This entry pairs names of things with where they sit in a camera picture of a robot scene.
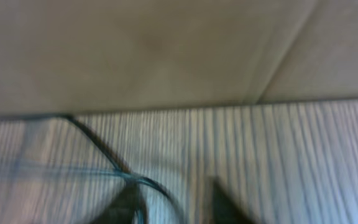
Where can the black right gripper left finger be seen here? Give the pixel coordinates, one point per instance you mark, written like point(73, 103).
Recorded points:
point(126, 208)

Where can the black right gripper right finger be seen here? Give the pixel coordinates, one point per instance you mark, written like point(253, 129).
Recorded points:
point(224, 209)

